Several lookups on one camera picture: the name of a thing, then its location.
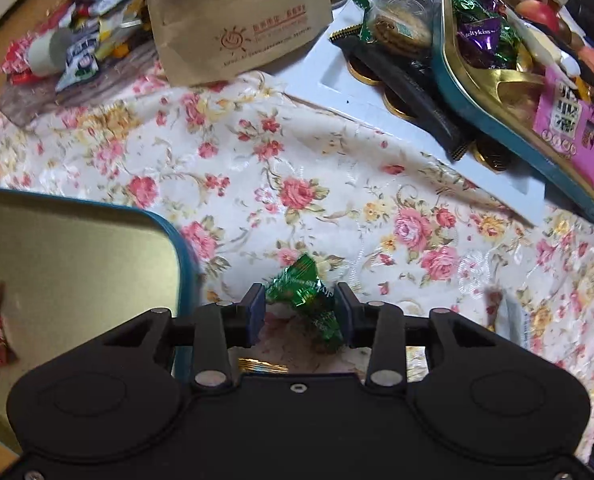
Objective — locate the teal and gold tin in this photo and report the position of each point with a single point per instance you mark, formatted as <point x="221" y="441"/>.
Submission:
<point x="507" y="85"/>

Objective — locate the yellow silver snack packet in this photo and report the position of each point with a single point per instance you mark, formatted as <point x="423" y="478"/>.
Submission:
<point x="509" y="317"/>

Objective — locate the brown paper bag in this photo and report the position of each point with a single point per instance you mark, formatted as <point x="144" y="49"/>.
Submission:
<point x="227" y="10"/>

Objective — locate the black snack bar packet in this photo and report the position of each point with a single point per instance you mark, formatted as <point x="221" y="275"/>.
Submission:
<point x="407" y="85"/>

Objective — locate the floral tablecloth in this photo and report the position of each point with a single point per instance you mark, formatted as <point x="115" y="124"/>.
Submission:
<point x="327" y="160"/>

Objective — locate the blue white packet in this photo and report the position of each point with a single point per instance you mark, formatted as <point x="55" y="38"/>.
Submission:
<point x="82" y="62"/>

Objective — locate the pink snack packet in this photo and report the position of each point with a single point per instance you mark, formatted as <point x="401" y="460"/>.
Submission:
<point x="567" y="130"/>

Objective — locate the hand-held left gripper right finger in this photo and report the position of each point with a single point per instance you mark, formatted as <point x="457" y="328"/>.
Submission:
<point x="344" y="317"/>

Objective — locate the wooden slab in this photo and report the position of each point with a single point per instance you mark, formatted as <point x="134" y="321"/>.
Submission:
<point x="42" y="102"/>

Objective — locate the red packet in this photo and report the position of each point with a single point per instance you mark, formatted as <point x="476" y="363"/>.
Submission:
<point x="14" y="62"/>

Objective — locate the teal tin lid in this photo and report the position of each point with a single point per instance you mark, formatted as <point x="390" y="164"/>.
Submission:
<point x="77" y="260"/>

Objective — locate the yellow white packet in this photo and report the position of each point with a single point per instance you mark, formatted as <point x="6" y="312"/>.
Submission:
<point x="119" y="30"/>

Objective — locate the green foil candy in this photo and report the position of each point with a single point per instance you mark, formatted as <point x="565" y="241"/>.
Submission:
<point x="364" y="25"/>
<point x="509" y="42"/>
<point x="464" y="4"/>
<point x="302" y="290"/>

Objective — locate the white tape roll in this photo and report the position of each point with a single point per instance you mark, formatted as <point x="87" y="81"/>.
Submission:
<point x="44" y="52"/>

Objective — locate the white plastic spoon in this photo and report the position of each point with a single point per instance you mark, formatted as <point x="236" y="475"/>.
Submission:
<point x="547" y="45"/>

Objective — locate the white tray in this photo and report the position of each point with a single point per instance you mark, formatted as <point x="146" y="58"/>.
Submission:
<point x="407" y="141"/>

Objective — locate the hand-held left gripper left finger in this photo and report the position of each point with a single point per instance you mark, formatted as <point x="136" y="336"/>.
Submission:
<point x="258" y="315"/>

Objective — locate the gold coin chocolate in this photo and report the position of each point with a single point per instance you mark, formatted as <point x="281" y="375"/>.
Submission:
<point x="397" y="106"/>
<point x="262" y="366"/>
<point x="362" y="74"/>
<point x="492" y="157"/>

